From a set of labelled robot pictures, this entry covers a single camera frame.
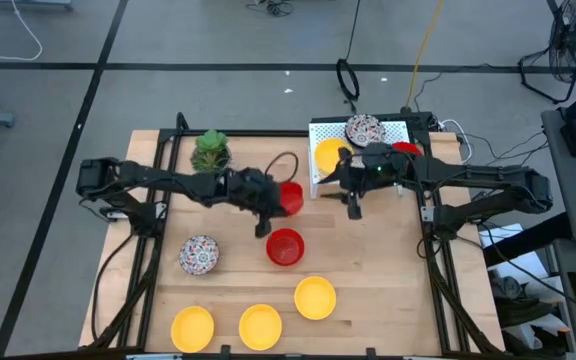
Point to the black aluminium table frame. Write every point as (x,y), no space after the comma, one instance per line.
(288,133)

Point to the floral patterned ceramic mini bowl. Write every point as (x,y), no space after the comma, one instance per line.
(199,255)
(365,129)

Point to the black diagonal desk beam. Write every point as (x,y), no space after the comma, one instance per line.
(528,240)

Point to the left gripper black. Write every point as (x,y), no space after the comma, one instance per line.
(248,192)

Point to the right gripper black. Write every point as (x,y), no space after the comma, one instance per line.
(378,167)

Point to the green succulent in white pot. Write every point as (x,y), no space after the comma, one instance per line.
(211,145)

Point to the red plastic mini bowl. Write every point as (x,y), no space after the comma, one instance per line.
(407,148)
(285,246)
(293,197)

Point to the white perforated metal shelf rack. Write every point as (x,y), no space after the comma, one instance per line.
(328,131)

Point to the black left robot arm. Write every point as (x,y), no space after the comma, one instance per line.
(168,177)

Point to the yellow plastic mini bowl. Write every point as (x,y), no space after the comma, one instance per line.
(315,297)
(260,326)
(328,155)
(192,329)

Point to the black floor fan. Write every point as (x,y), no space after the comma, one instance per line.
(575,40)

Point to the white paper sheets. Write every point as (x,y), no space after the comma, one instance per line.
(528,265)

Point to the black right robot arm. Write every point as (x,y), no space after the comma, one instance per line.
(493,175)

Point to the grey furniture base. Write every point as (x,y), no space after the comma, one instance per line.
(28,4)

